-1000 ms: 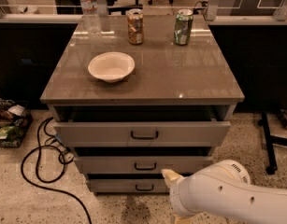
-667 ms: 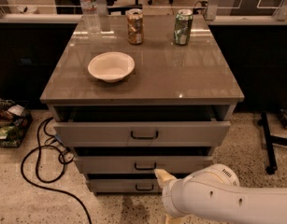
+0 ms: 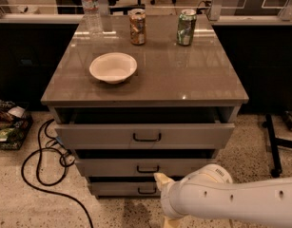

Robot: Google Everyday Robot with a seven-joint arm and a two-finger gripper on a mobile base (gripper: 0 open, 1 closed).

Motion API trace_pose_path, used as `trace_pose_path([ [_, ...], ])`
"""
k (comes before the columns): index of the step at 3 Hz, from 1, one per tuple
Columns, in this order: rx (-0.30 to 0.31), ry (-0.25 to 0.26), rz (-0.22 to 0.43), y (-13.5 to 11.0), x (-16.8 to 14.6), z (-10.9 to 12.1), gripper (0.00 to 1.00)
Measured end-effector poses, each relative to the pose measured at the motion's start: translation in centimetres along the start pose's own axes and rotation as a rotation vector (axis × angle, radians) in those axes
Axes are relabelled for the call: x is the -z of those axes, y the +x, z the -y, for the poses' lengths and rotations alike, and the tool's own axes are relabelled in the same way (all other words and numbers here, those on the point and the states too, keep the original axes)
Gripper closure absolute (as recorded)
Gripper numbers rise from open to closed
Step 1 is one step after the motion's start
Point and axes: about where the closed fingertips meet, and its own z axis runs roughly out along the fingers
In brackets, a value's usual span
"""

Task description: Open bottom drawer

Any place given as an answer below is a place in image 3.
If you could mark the green soda can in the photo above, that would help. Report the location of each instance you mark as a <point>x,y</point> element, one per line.
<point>186,26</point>

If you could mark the white paper bowl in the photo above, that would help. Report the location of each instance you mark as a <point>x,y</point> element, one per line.
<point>113,68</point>

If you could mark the grey middle drawer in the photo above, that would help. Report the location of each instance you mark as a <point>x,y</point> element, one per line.
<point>140,162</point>

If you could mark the box of snack bags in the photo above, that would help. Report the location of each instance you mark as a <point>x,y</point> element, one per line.
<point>15,123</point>

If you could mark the grey top drawer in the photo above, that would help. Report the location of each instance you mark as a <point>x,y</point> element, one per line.
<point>145,128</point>

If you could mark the orange soda can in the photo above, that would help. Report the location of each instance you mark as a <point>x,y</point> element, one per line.
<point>137,20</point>

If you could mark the grey drawer cabinet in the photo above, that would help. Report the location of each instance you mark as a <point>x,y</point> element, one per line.
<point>167,74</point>

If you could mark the grey bottom drawer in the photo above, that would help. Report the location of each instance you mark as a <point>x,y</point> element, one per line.
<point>102,187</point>

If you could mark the grey drawer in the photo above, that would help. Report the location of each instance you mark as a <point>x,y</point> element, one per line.
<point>102,187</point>
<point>145,128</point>
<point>140,162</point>

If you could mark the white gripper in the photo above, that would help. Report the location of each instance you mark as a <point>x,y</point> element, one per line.
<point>165,196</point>

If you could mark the black wheeled stand base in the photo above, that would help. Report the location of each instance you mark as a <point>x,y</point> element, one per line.
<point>275,142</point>

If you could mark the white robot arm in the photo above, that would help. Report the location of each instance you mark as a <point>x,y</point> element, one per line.
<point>210,193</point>

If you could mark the clear plastic water bottle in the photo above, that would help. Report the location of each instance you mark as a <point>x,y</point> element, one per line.
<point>92,16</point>

